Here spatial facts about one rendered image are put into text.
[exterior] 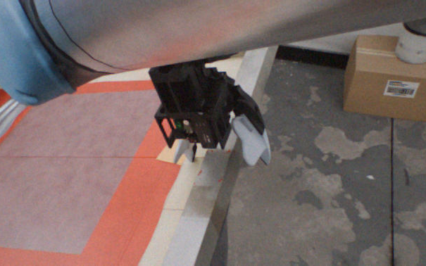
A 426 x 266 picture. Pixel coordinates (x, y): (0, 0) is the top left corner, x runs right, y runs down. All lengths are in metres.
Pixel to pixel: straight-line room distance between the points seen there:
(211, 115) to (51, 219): 0.31
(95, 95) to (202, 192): 0.41
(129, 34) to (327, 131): 2.34
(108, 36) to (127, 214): 0.44
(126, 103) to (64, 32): 0.60
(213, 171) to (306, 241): 1.51
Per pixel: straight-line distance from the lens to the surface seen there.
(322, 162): 2.32
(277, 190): 2.16
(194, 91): 0.46
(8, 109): 0.97
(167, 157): 0.65
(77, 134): 0.80
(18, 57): 0.24
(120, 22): 0.16
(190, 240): 0.49
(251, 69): 0.70
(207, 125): 0.47
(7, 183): 0.79
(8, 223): 0.72
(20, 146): 0.85
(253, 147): 0.54
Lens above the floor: 1.72
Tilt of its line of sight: 47 degrees down
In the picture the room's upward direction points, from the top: straight up
